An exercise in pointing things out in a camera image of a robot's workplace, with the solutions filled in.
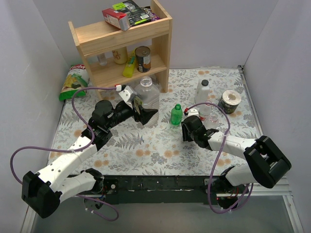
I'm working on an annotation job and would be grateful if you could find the clear bottle blue white cap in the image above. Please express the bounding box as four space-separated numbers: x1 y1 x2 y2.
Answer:
204 113 219 129

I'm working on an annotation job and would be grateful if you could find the red white carton box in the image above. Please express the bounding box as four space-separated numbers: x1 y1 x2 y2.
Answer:
102 8 131 31

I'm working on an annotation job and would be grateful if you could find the tin can on shelf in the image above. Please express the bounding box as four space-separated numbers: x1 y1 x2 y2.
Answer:
135 46 151 72

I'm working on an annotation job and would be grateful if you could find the green chips bag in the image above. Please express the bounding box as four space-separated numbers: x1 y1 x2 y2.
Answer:
59 64 89 101

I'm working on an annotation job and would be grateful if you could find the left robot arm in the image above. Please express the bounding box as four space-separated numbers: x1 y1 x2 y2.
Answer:
22 100 159 218

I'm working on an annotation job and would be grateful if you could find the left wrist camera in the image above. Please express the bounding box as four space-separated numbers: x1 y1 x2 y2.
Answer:
115 84 137 109

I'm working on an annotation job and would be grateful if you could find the yellow bottle on shelf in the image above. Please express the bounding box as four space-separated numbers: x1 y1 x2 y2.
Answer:
122 50 137 78

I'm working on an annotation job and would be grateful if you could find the square clear bottle white cap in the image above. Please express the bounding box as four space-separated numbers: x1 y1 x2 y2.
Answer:
134 76 160 113

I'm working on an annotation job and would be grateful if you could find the purple snack packet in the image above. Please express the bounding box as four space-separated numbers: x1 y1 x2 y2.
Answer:
142 6 160 21

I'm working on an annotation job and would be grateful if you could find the green plastic bottle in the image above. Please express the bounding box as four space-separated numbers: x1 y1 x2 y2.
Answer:
170 104 183 126

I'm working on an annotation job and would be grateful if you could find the floral table mat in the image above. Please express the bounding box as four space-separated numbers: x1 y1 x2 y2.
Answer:
46 68 266 177

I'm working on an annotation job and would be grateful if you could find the white bottle black cap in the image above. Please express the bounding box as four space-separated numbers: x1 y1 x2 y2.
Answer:
194 79 210 104

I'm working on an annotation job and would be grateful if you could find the small clear bottle on shelf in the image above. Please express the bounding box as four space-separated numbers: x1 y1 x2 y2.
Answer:
97 53 107 66

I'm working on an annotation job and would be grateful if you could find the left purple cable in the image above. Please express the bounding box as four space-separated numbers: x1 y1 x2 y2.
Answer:
10 86 121 221

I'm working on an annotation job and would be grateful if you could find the black green box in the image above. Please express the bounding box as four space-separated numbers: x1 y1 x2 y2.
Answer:
112 0 152 27

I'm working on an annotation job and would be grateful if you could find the clear bottle red label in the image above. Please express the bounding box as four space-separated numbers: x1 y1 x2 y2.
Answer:
199 100 212 121

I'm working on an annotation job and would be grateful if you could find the purple cable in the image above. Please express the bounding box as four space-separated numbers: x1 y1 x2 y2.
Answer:
10 86 121 221
186 101 255 215

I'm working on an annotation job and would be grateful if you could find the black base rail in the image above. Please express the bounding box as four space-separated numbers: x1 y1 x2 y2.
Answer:
43 174 250 210

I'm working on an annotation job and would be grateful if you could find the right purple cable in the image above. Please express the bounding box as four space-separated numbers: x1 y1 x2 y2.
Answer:
186 101 255 215

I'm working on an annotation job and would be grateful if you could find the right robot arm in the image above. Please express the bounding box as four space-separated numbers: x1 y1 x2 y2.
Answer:
181 116 292 193

